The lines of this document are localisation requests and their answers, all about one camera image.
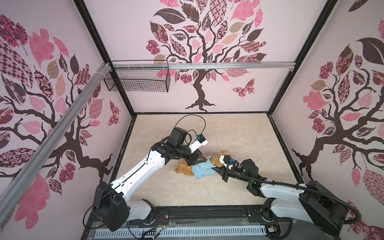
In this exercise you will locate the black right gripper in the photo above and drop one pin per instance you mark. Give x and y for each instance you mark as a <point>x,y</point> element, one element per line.
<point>222,171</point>

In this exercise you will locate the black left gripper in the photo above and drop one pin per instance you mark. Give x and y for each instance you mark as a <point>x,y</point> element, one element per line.
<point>194,156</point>

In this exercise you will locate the brown plush teddy bear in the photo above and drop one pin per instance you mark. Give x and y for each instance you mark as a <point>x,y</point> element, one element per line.
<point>183,168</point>

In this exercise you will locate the light blue teddy shirt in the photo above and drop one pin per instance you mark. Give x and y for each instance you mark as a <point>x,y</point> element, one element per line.
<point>204,169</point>

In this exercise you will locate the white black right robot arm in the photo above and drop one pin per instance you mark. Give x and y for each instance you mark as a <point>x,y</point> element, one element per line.
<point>310,202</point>

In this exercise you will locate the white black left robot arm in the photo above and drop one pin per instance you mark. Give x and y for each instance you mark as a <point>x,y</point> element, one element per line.
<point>112,202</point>

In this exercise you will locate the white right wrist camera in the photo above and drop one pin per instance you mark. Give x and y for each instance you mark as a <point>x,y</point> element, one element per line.
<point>226,159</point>

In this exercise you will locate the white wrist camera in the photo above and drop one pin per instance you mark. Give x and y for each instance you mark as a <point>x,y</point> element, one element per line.
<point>197,143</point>
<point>226,159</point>

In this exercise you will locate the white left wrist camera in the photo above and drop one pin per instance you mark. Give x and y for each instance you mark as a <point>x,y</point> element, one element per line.
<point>197,143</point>

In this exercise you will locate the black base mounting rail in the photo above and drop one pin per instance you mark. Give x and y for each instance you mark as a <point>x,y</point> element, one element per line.
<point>217,216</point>

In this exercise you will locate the black wire mesh basket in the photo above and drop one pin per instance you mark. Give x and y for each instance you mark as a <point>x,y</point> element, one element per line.
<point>139,76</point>

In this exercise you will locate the white slotted cable duct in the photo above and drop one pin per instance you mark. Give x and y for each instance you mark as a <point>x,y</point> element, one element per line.
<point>178,232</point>

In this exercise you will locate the aluminium rail back wall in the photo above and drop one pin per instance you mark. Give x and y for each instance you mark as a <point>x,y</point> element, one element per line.
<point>202,66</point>

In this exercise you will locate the aluminium rail wall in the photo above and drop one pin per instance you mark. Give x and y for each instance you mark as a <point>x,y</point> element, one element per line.
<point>202,66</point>
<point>24,179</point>

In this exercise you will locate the black corner frame post left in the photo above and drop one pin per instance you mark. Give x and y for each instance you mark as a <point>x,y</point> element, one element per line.
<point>87,19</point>

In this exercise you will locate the black corner frame post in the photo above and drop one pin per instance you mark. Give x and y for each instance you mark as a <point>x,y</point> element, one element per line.
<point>87,19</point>
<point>316,30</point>

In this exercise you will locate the aluminium rail left wall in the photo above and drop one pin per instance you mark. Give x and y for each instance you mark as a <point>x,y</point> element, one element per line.
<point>24,179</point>

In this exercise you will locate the black corner frame post right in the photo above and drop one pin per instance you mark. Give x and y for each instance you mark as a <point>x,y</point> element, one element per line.
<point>316,30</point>

